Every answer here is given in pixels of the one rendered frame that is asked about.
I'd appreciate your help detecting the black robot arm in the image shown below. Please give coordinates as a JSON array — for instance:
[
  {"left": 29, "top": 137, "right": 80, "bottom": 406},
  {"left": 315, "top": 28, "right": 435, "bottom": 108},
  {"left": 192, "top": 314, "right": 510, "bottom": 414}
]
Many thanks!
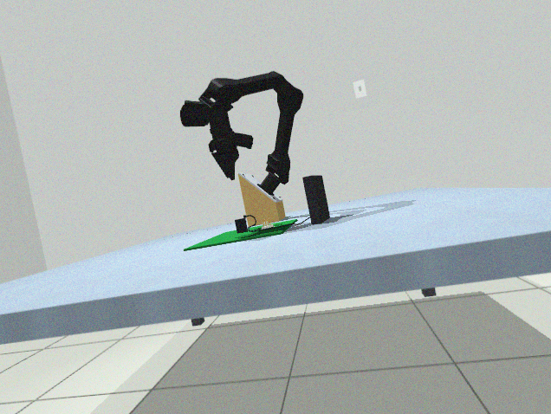
[{"left": 180, "top": 71, "right": 303, "bottom": 196}]

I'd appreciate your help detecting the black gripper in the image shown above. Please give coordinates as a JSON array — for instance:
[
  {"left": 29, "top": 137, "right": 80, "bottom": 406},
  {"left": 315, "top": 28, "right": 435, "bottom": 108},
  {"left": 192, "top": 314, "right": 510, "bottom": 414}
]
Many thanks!
[{"left": 209, "top": 123, "right": 239, "bottom": 180}]

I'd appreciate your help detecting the green circuit board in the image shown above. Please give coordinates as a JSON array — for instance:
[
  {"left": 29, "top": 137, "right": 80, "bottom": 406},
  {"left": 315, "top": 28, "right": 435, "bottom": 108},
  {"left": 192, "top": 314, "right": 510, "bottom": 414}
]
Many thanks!
[{"left": 184, "top": 219, "right": 297, "bottom": 251}]

